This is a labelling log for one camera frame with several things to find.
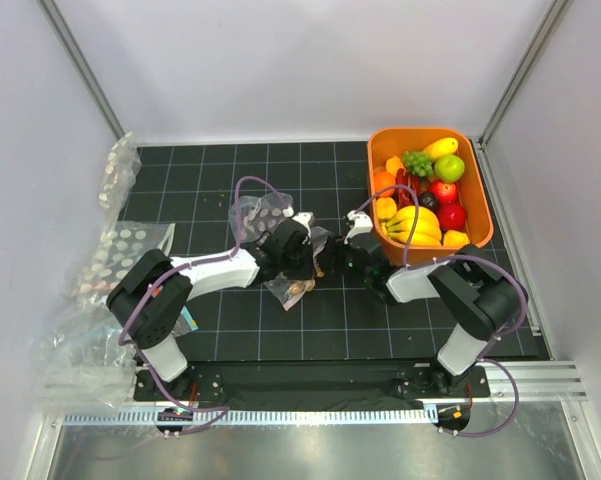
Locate brown longan cluster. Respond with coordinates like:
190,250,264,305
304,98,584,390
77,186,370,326
287,263,325,296

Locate pink dotted zip bag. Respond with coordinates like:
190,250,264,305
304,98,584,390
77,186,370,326
229,193,334,311

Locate yellow lemon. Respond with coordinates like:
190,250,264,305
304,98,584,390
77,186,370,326
442,230,471,248

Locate green apple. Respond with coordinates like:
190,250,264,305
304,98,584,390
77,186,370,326
434,154,465,183

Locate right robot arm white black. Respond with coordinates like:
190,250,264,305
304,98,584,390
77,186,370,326
316,234,528,396

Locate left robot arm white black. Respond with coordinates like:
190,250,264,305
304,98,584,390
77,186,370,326
106,214,314,400

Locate white dotted bag with items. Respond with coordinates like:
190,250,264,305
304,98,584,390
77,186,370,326
61,221,175,304

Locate white dotted bag upright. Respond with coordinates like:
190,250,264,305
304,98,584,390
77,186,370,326
98,132,142,230

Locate crumpled clear plastic bag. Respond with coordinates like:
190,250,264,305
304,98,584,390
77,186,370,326
30,304,136,417

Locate yellow bell pepper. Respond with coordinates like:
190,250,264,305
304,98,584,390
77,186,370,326
376,197,398,222

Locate yellow banana bunch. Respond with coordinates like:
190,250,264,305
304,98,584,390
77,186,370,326
383,205,442,247

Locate orange fruit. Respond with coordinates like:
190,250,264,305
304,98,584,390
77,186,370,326
373,171,395,198

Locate dark purple fruit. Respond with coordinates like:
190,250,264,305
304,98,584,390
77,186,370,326
418,192,440,214

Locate red chili peppers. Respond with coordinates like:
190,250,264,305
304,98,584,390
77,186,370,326
395,168,421,209

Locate red apple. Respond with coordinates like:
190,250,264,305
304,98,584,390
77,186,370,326
437,203,467,231

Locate black grid mat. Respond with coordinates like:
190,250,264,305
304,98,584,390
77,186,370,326
99,139,551,364

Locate green grapes bunch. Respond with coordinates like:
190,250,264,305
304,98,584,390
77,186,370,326
401,151,434,177

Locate orange plastic basket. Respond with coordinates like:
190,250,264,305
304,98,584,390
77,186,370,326
367,127,494,265

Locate yellow mango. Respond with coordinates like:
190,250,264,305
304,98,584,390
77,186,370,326
422,137,459,161

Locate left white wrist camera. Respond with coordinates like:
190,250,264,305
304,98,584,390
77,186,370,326
292,212,315,232

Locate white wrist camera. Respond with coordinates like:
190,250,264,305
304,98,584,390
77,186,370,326
344,210,373,244
292,212,315,232

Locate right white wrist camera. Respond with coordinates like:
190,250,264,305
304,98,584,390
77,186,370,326
344,210,373,244

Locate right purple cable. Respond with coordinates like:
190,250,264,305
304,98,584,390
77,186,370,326
347,185,531,440

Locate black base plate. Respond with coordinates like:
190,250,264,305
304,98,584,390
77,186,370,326
134,358,490,410

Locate white slotted cable duct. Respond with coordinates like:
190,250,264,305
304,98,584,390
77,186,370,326
62,403,438,427

